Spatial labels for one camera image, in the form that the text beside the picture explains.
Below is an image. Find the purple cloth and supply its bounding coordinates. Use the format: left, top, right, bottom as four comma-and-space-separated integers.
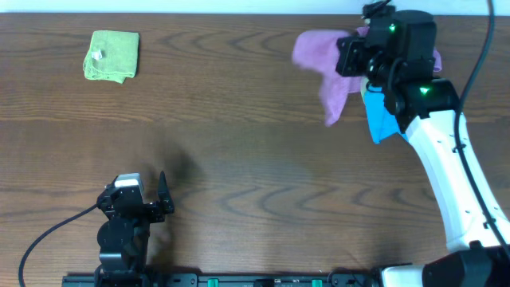
356, 26, 442, 72
292, 29, 363, 127

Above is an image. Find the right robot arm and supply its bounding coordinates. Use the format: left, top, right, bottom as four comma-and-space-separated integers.
336, 2, 509, 286

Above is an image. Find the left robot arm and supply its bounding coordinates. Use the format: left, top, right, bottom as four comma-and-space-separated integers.
93, 172, 175, 286

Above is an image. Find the green cloth in pile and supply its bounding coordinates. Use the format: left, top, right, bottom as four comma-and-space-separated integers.
360, 77, 368, 102

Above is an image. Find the blue cloth in pile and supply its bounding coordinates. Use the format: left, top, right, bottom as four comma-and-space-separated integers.
363, 88, 408, 144

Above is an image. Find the folded green cloth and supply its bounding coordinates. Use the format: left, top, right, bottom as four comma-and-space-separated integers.
83, 30, 139, 84

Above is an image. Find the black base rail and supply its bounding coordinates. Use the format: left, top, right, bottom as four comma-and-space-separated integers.
61, 273, 381, 287

